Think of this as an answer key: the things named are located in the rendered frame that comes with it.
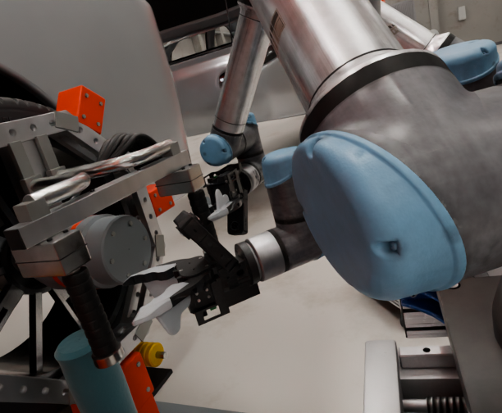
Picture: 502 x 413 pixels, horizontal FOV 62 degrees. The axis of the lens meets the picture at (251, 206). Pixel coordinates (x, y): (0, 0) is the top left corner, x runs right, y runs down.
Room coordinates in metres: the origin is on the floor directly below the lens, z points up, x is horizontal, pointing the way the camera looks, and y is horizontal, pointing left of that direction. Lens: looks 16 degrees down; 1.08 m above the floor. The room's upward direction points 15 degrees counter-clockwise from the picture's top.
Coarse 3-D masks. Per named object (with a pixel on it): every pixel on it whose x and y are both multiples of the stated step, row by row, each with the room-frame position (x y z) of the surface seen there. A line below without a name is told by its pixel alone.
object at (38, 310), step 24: (0, 216) 0.82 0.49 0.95; (0, 240) 0.79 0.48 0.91; (0, 264) 0.77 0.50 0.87; (0, 288) 0.80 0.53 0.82; (24, 288) 0.79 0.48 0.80; (48, 288) 0.84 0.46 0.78; (120, 288) 0.98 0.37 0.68; (0, 312) 0.75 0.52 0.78; (72, 312) 0.86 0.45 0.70; (48, 336) 0.94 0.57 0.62; (0, 360) 0.87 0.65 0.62; (24, 360) 0.85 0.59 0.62; (48, 360) 0.82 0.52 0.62
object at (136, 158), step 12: (36, 144) 0.81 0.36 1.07; (48, 144) 0.82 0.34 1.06; (156, 144) 0.82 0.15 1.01; (168, 144) 0.84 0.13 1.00; (48, 156) 0.81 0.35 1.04; (120, 156) 0.77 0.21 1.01; (132, 156) 0.77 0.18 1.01; (144, 156) 0.78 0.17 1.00; (156, 156) 0.80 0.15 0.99; (168, 156) 0.85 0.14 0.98; (48, 168) 0.81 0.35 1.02; (60, 168) 0.82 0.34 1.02; (72, 168) 0.79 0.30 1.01; (84, 168) 0.77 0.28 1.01; (96, 168) 0.76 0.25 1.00; (108, 168) 0.76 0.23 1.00; (120, 168) 0.76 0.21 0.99
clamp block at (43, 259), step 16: (48, 240) 0.53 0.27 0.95; (64, 240) 0.53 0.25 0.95; (80, 240) 0.56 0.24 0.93; (16, 256) 0.56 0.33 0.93; (32, 256) 0.54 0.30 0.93; (48, 256) 0.53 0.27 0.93; (64, 256) 0.53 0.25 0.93; (80, 256) 0.55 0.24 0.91; (32, 272) 0.55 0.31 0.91; (48, 272) 0.53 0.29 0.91; (64, 272) 0.52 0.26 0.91
